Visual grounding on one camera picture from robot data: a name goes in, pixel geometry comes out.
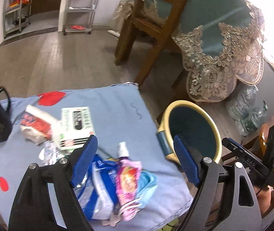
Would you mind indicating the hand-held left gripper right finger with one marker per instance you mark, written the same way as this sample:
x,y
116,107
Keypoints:
x,y
187,163

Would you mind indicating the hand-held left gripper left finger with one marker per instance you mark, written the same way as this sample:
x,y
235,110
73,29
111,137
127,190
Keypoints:
x,y
84,161

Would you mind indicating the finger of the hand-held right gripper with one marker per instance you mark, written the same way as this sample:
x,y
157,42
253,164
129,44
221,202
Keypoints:
x,y
247,160

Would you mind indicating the blue and white foil packet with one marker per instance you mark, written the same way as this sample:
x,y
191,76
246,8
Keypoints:
x,y
101,187

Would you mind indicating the green and white medicine box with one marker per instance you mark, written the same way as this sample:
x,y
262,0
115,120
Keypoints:
x,y
75,125

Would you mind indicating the yellow trash bin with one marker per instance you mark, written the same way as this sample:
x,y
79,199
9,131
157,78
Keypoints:
x,y
194,125

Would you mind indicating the brown wooden stool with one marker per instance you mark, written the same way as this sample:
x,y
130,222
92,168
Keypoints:
x,y
262,137

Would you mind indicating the crumpled silver foil wrapper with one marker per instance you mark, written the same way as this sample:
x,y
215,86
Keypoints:
x,y
49,152

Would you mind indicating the purple spray bottle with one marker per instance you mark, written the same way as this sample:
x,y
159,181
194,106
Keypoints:
x,y
123,151

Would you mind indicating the pack of plastic water bottles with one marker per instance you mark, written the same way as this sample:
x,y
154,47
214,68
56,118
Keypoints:
x,y
245,110

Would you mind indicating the blue face mask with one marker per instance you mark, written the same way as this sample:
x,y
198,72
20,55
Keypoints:
x,y
147,185

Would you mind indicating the pink printed packet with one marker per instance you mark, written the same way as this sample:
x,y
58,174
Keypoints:
x,y
127,182

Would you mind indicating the light blue printed blanket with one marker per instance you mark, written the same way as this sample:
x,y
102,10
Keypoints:
x,y
117,115

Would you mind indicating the red and white packet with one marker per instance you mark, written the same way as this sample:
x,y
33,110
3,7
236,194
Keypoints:
x,y
37,122

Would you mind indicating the white power strip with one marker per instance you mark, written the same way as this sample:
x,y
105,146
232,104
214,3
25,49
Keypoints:
x,y
114,33

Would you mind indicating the wooden chair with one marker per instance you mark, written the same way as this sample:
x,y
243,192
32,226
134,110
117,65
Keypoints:
x,y
151,26

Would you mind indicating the teal lace-trimmed tablecloth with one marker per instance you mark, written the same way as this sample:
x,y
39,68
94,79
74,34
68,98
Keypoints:
x,y
211,16

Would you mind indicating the white metal shelf rack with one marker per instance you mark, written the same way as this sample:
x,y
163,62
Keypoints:
x,y
81,10

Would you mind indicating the grey metal shelf rack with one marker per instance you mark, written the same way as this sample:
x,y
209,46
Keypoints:
x,y
19,9

